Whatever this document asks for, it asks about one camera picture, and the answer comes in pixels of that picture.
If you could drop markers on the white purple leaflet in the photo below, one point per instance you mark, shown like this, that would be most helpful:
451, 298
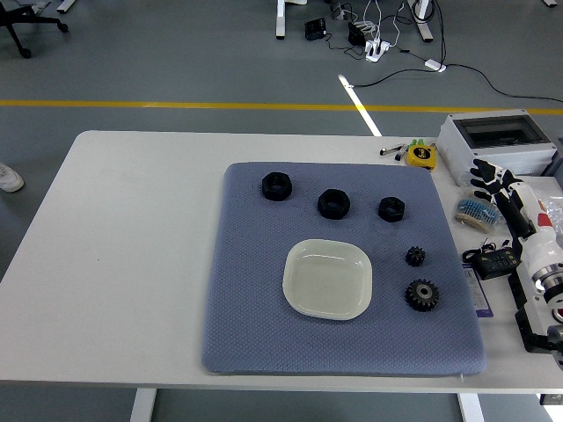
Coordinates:
481, 303

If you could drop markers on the grey electrical enclosure box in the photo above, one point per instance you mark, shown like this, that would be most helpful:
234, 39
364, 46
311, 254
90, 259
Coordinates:
457, 149

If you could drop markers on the small black gear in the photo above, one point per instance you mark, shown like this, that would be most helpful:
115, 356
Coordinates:
415, 257

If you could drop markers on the black box device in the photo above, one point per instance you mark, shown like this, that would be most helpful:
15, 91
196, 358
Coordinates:
315, 30

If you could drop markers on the clear plastic bag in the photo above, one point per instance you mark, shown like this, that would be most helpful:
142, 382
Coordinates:
497, 222

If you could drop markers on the person's white shoe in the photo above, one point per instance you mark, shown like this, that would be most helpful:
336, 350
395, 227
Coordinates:
9, 179

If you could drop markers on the white desk leg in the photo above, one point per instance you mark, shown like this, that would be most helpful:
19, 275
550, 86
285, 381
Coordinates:
423, 24
281, 19

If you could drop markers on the black power adapter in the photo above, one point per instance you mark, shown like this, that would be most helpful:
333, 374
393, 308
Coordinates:
356, 34

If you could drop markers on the small black white clip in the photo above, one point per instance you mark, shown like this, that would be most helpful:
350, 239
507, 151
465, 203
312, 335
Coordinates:
400, 155

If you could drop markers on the small black hex nut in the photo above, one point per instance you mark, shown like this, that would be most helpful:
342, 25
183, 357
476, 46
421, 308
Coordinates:
385, 214

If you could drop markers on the clear bubble wrap bag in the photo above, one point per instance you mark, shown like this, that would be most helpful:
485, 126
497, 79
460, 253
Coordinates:
553, 208

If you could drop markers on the white power strip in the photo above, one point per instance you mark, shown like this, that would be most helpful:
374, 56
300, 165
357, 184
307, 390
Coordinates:
376, 50

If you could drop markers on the yellow tape measure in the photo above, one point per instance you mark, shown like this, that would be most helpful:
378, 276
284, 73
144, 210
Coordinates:
420, 157

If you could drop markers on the blue-grey textured mat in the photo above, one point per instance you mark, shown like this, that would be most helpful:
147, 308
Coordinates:
246, 307

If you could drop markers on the blue-grey case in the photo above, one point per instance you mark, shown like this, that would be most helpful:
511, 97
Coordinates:
556, 165

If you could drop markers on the white square dish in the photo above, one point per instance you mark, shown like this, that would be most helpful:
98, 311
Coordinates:
327, 281

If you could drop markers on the white power adapter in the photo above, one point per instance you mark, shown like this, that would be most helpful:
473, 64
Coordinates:
434, 65

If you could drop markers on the large black gear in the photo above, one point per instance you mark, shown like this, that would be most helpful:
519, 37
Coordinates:
415, 299

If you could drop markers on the black office chair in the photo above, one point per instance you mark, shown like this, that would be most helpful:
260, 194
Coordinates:
17, 22

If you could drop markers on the large black hex nut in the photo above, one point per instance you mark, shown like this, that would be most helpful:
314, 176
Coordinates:
269, 191
325, 210

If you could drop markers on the white desk foot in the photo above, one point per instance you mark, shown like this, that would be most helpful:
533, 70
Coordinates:
65, 5

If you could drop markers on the white flat box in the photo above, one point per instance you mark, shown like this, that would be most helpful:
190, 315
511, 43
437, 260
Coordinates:
547, 186

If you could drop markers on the green tipped tool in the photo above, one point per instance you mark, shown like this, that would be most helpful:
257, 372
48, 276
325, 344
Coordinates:
417, 142

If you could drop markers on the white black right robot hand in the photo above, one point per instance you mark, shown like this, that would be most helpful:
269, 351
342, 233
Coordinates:
538, 244

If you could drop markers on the white table leg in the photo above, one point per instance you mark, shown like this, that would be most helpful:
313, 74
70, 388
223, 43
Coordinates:
143, 406
471, 409

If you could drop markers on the blue bristle brush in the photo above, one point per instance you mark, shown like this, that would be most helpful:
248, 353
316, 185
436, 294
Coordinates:
473, 213

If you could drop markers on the silver pen tool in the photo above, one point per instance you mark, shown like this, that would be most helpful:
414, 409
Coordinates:
389, 150

